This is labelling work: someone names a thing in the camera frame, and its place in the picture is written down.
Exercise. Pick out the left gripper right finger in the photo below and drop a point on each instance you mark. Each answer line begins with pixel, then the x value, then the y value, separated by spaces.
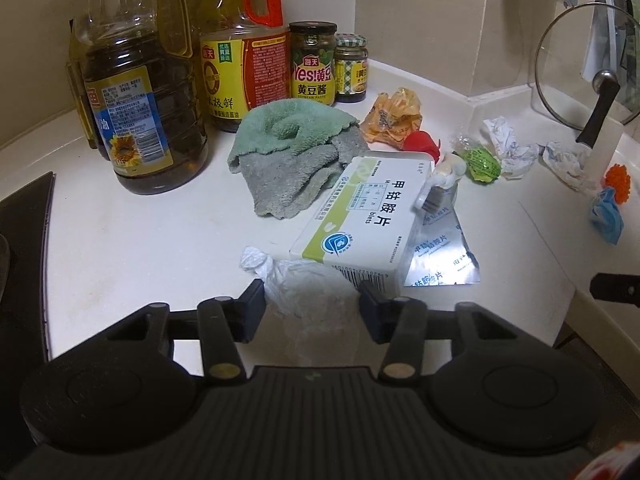
pixel 380 314

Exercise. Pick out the clear plastic film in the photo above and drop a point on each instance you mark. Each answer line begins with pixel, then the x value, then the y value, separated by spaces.
pixel 318 308

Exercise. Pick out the orange crumpled wrapper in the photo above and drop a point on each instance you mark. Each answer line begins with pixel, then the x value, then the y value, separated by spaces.
pixel 392 118

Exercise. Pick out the small yellow label jar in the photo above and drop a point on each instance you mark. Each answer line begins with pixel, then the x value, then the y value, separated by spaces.
pixel 351 68

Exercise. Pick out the dark sunflower oil bottle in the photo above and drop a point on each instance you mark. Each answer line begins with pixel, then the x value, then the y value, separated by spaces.
pixel 137 66

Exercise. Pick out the white medicine box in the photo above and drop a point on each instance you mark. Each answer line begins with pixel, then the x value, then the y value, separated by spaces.
pixel 366 227

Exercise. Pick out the crumpled grey tissue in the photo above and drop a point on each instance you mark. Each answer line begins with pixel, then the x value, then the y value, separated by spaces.
pixel 568 164

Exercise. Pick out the crumpled white tissue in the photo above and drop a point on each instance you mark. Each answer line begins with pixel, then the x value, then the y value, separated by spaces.
pixel 515 158

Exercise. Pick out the orange mesh scrap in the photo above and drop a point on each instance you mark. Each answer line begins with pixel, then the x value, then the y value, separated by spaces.
pixel 619 180

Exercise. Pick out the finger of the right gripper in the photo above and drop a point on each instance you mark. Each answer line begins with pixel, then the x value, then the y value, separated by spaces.
pixel 619 288

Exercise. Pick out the silver foil pill sheet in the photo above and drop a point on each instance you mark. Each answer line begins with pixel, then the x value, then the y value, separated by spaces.
pixel 442 257

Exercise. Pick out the red handle oil bottle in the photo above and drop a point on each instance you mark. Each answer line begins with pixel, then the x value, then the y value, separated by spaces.
pixel 245 57

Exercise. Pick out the black gas stove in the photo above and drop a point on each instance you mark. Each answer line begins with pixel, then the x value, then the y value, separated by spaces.
pixel 25 216

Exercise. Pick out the blue plastic scrap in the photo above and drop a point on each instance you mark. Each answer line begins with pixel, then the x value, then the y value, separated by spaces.
pixel 605 216

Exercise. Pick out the green bean paste jar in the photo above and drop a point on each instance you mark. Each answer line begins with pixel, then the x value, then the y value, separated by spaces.
pixel 313 45

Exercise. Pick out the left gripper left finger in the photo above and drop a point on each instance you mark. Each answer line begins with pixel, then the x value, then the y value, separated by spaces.
pixel 250 308

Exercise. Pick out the green candy wrapper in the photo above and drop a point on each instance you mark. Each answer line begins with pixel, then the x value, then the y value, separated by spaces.
pixel 481 165

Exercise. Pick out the green grey cleaning cloth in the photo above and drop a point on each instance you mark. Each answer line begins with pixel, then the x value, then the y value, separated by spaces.
pixel 289 151

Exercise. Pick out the white small bottle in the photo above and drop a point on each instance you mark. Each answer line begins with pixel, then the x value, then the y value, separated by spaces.
pixel 444 177

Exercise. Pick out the red plastic piece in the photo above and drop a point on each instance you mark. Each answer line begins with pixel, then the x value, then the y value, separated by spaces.
pixel 420 141

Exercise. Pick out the glass pot lid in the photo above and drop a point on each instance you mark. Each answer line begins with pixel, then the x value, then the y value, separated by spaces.
pixel 587 68

